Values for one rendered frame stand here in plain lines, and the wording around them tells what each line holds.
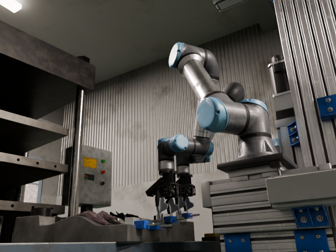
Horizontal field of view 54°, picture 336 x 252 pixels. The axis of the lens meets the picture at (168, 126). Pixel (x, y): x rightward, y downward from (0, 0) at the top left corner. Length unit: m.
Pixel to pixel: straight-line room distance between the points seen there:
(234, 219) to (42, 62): 1.50
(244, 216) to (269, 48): 3.21
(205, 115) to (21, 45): 1.32
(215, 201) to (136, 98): 3.78
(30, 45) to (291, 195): 1.70
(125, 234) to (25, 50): 1.34
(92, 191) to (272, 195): 1.55
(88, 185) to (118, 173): 2.38
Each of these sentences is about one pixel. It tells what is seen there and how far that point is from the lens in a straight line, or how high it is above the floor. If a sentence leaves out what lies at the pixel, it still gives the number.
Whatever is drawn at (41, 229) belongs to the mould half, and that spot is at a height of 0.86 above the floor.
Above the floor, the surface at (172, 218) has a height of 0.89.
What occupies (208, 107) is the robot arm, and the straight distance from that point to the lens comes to 1.12.
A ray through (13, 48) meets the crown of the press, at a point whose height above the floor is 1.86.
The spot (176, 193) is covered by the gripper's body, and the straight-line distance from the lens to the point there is 1.47.
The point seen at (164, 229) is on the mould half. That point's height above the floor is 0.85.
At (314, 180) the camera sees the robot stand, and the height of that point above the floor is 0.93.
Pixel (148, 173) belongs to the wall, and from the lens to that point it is 4.35.
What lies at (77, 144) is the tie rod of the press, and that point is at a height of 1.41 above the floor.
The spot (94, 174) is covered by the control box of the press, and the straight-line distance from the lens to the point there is 2.35.
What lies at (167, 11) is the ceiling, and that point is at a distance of 4.02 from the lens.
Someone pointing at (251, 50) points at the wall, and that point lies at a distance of 4.23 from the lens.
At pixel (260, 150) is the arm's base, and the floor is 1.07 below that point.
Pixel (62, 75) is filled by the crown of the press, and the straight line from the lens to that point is 2.20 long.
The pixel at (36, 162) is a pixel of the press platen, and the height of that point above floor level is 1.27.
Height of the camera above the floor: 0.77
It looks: 21 degrees up
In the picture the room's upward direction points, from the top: 2 degrees counter-clockwise
